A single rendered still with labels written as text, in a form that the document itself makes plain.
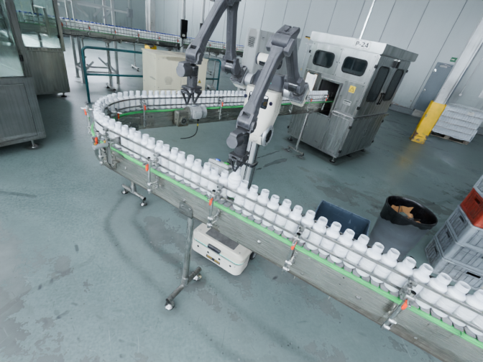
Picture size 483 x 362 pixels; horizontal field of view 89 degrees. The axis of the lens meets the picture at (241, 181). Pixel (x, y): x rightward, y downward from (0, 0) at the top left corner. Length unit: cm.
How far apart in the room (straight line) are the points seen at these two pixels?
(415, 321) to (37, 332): 207
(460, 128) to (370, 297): 943
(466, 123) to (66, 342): 1044
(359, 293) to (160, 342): 129
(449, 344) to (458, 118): 930
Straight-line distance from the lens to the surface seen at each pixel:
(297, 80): 151
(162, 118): 267
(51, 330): 217
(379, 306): 131
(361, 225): 176
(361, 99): 465
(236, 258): 209
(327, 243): 119
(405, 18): 1306
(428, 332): 137
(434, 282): 124
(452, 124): 1037
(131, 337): 202
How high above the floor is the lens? 180
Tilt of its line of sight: 31 degrees down
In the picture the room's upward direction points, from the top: 12 degrees clockwise
